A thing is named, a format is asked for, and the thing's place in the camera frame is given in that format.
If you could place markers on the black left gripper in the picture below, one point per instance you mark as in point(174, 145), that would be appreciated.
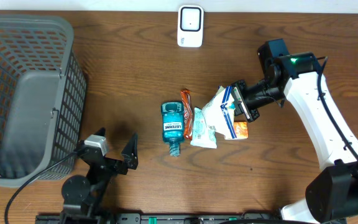
point(131, 156)

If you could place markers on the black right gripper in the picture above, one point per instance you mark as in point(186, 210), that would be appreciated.
point(242, 105)

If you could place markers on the small orange packet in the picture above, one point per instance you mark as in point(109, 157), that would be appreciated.
point(240, 130)

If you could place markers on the yellow snack bag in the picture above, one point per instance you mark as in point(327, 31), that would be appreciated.
point(219, 112)

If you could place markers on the white wet wipes pack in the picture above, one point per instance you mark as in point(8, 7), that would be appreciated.
point(202, 136)

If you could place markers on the red brown snack bar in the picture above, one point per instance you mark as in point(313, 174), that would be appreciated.
point(188, 113)

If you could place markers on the blue mouthwash bottle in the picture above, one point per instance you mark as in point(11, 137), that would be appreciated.
point(173, 126)

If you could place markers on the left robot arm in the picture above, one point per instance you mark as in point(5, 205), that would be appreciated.
point(83, 194)

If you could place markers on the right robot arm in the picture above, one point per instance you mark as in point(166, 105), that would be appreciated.
point(298, 78)

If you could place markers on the white barcode scanner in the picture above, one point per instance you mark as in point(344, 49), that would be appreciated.
point(190, 26)

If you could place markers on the grey plastic shopping basket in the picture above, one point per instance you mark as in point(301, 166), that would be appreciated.
point(42, 97)

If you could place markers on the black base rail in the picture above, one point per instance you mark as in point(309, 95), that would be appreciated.
point(136, 218)

